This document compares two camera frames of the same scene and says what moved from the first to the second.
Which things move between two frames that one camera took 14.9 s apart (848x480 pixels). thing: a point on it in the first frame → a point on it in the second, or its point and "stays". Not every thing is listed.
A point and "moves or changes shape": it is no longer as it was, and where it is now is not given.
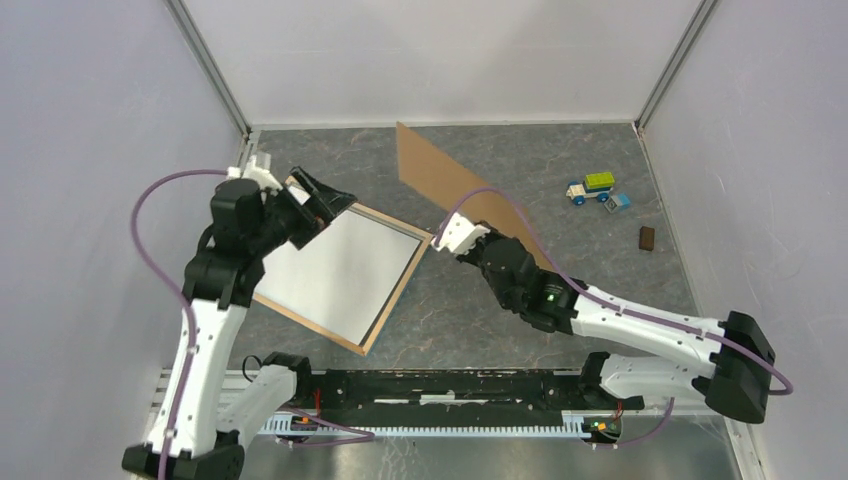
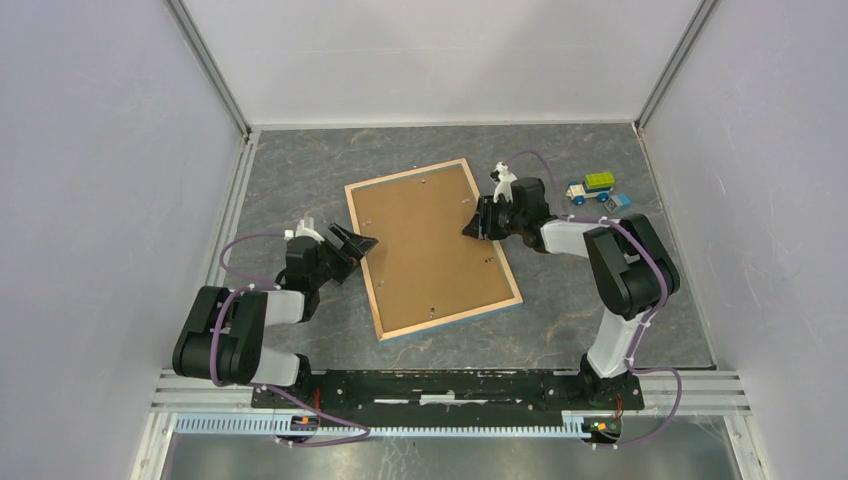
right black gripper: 477,253 → 490,218
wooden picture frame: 348,280 moves or changes shape
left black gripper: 308,213 → 337,251
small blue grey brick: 620,200 stays
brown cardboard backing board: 421,166 moves or changes shape
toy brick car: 594,185 stays
